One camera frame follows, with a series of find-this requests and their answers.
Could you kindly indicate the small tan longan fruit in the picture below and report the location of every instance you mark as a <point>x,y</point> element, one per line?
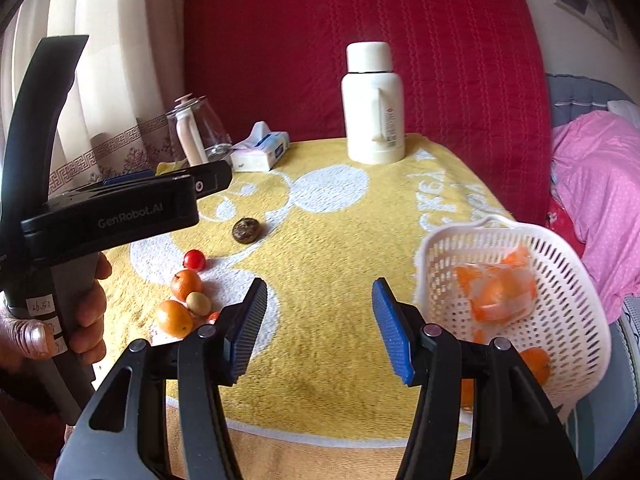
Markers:
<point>199,304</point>

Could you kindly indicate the white plastic basket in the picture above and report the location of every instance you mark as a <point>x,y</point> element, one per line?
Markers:
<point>566,335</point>

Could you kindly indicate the yellow cartoon towel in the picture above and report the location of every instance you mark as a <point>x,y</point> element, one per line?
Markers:
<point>319,373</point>

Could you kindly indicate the grey bed frame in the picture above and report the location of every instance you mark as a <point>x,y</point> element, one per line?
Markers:
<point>571,96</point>

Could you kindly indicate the pink dotted duvet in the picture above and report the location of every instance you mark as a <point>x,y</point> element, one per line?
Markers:
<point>595,165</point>

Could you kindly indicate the glass kettle pink handle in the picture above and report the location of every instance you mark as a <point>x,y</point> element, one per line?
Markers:
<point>196,133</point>

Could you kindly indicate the dark brown passion fruit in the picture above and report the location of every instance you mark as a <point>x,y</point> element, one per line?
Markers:
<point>246,230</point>

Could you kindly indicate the red quilted headboard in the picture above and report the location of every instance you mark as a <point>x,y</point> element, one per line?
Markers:
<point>467,74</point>

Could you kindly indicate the red cherry tomato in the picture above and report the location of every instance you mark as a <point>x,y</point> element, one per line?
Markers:
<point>194,260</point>

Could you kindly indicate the bag of orange slices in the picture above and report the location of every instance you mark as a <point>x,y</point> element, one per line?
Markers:
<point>499,293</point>

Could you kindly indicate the patterned beige curtain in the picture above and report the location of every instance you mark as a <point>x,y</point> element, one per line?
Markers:
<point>129,75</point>

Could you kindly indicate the orange mandarin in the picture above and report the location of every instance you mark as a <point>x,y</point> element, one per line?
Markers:
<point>184,282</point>
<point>174,319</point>

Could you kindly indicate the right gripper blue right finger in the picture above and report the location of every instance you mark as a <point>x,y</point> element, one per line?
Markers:
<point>515,431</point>

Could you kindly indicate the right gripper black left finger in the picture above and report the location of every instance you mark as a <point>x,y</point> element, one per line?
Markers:
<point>122,434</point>

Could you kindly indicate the tissue pack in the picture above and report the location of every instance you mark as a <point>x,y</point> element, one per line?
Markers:
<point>261,150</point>

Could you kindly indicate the cream thermos flask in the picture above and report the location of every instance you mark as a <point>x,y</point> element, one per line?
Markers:
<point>373,105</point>

